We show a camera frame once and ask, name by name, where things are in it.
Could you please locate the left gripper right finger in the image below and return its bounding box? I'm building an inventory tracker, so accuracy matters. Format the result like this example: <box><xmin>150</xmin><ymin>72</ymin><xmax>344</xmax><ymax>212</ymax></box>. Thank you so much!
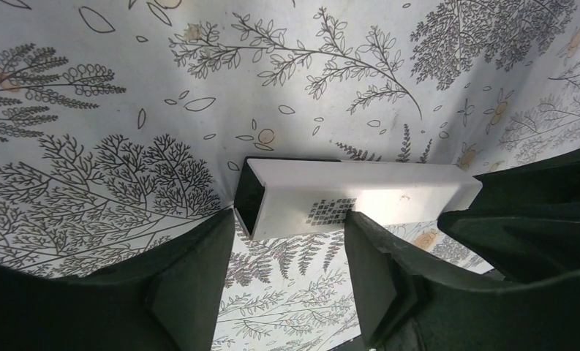
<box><xmin>344</xmin><ymin>211</ymin><xmax>580</xmax><ymax>350</ymax></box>

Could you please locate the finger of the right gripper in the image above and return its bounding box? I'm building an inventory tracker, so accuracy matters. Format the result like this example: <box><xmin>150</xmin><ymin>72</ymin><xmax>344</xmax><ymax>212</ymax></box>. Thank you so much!
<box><xmin>437</xmin><ymin>149</ymin><xmax>580</xmax><ymax>283</ymax></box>

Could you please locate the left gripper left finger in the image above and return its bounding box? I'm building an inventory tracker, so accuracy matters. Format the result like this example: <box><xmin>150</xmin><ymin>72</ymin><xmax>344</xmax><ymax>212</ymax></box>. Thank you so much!
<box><xmin>0</xmin><ymin>210</ymin><xmax>235</xmax><ymax>350</ymax></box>

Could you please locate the white remote control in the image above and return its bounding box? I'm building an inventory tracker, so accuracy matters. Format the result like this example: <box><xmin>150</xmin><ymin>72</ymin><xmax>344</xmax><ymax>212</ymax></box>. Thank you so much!
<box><xmin>233</xmin><ymin>156</ymin><xmax>482</xmax><ymax>241</ymax></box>

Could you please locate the floral patterned table mat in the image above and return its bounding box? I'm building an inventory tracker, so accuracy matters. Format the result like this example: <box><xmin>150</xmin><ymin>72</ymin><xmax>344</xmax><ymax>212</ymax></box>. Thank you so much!
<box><xmin>0</xmin><ymin>1</ymin><xmax>580</xmax><ymax>350</ymax></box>

